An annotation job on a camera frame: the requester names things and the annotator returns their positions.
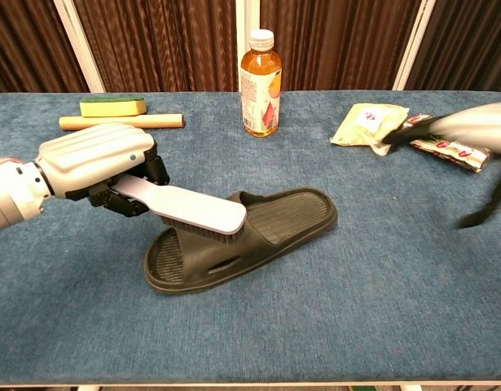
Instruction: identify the white table frame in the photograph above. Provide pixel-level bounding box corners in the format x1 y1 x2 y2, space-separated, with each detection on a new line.
0 380 501 391

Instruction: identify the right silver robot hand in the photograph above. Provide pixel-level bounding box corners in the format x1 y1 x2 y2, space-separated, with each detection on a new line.
382 101 501 230

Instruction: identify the orange drink bottle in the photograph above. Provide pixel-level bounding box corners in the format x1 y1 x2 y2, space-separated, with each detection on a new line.
240 29 283 138

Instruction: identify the black rubber slipper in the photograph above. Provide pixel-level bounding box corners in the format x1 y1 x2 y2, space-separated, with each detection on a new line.
143 186 340 295

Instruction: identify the yellow green sponge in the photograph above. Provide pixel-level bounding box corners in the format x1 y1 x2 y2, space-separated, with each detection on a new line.
79 96 147 118

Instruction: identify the white frame post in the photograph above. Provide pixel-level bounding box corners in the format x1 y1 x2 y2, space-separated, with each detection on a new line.
53 0 107 94
392 0 437 91
235 0 261 93

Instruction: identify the silver red snack packet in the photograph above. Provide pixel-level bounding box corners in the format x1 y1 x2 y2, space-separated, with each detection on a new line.
398 113 494 174

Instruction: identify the wooden round stick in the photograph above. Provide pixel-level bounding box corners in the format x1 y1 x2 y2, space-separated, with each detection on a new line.
58 113 186 132

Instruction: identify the blue table cloth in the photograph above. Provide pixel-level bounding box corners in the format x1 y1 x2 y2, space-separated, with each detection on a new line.
0 90 501 386

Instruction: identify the yellow snack packet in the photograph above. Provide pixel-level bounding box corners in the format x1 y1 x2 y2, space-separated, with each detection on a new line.
329 103 410 156

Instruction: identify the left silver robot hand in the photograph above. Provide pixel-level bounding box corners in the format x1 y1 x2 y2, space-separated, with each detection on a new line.
34 122 171 219

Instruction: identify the brown pleated curtain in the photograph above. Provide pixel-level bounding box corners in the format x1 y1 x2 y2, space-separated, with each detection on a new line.
0 0 501 95

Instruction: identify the lilac scrub brush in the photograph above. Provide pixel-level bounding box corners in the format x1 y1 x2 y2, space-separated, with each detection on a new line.
111 174 248 245

